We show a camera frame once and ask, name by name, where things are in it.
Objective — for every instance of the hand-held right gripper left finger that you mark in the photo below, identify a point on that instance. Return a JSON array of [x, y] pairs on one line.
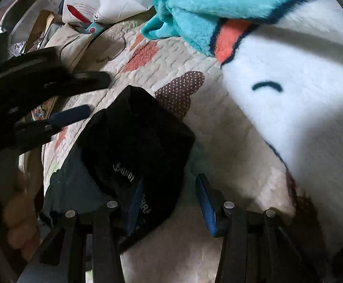
[[136, 205]]

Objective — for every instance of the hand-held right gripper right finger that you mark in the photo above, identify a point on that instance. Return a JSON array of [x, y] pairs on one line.
[[206, 207]]

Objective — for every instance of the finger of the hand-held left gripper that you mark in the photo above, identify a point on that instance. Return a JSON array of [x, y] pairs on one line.
[[80, 80], [71, 115]]

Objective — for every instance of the black pants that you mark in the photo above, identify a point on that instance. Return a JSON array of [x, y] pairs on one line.
[[136, 129]]

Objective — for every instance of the person's left hand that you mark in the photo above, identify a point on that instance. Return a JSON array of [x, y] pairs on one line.
[[21, 212]]

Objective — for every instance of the floral printed pillow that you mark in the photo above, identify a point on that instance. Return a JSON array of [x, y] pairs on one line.
[[68, 44]]

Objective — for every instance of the quilted patchwork blanket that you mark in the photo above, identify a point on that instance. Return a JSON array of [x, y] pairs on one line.
[[165, 62]]

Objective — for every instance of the teal and white fleece blanket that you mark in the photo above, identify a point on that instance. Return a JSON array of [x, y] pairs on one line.
[[292, 64]]

